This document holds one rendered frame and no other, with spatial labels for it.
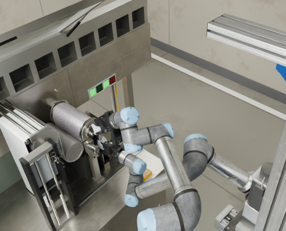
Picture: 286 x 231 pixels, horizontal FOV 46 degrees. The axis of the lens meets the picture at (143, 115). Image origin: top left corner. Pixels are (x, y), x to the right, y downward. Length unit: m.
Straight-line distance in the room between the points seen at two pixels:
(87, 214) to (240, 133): 2.19
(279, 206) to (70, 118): 1.17
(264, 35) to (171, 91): 3.26
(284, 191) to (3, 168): 1.52
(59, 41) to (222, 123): 2.31
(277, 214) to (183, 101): 3.01
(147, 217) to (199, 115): 2.73
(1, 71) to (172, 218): 1.10
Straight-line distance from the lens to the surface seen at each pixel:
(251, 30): 0.98
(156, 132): 1.41
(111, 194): 1.96
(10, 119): 1.70
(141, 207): 2.14
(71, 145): 1.79
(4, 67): 1.80
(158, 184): 1.65
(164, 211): 1.19
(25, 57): 1.84
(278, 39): 0.95
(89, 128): 1.79
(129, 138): 1.40
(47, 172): 1.63
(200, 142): 1.64
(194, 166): 1.56
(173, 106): 3.94
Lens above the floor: 2.45
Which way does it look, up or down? 40 degrees down
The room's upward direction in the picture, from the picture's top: 4 degrees counter-clockwise
